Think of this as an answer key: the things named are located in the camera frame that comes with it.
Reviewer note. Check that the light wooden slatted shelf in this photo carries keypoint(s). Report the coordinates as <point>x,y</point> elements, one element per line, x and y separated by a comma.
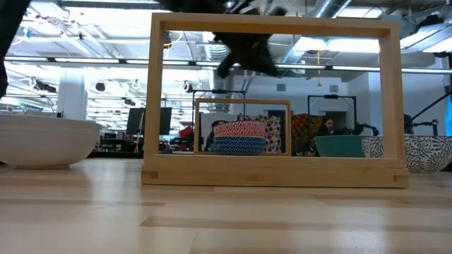
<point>272,173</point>

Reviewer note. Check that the long ceiling light strip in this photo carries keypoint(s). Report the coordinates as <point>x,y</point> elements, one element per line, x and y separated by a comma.
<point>303,66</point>

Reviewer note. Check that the bright blue panel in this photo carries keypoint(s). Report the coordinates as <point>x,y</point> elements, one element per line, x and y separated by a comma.
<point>449,116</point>

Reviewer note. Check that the white round column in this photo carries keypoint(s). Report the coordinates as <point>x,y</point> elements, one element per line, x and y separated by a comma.
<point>72,95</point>

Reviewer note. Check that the black computer monitor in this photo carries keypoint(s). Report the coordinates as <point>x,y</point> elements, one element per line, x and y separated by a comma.
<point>133,121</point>

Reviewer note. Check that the blue patterned bowl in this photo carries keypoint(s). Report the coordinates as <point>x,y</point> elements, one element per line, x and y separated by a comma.
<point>240,146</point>

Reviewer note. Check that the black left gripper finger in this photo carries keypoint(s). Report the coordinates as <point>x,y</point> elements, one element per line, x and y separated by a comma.
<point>271,67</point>
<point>224,68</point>

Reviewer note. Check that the bowl white outside orange inside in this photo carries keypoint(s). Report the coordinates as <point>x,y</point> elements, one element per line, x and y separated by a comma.
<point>42,141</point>

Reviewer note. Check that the white bowl blue floral pattern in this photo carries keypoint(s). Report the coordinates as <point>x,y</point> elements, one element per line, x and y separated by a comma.
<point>427,153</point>

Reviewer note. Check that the bright ceiling light panel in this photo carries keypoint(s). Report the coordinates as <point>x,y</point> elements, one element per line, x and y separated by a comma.
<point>346,45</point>

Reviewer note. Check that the orange patterned cloth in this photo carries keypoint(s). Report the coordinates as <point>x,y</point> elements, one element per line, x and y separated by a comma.
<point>303,127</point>

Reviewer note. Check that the red patterned bowl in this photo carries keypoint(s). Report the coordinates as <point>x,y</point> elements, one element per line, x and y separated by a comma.
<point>240,128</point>

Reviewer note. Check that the black jointed stand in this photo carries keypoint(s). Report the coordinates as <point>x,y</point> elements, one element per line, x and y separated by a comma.
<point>409,125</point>

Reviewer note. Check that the white cloth red print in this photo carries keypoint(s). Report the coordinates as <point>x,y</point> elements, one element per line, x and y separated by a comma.
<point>274,134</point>

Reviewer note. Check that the person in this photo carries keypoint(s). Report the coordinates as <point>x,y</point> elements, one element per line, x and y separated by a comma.
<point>210,137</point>
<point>329,124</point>

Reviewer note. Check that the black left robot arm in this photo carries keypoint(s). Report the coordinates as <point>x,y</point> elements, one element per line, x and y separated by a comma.
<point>10,35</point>

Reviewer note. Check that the small black robot arm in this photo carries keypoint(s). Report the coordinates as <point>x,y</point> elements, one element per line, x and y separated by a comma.
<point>367,130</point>

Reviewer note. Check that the silver ventilation duct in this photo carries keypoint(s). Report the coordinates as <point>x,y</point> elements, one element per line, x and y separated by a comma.
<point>212,53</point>

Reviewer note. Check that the teal bowl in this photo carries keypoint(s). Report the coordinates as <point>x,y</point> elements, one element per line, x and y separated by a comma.
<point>339,146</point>

